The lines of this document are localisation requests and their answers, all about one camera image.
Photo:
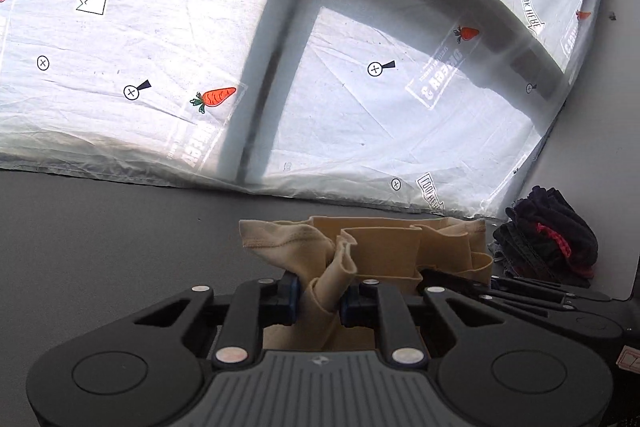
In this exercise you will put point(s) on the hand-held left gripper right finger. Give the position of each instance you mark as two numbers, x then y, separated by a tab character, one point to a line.
351	307

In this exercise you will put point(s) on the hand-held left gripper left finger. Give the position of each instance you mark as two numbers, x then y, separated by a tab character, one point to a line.
289	304

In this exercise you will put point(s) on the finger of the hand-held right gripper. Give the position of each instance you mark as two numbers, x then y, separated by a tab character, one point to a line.
525	294

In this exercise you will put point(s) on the pile of dark clothes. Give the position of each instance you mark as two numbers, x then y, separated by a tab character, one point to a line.
545	217

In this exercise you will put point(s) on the crosshair pointer sticker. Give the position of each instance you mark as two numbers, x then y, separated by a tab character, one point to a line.
530	88

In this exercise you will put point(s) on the beige garment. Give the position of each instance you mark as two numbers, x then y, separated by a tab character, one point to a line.
390	247

